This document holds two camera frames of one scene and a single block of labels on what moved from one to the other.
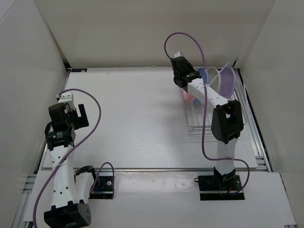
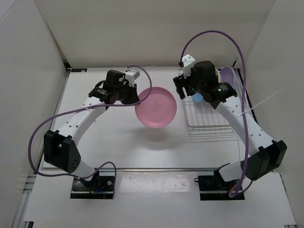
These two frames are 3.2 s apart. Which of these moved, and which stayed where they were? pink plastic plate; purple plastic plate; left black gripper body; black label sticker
Moved: left black gripper body; pink plastic plate
Stayed: black label sticker; purple plastic plate
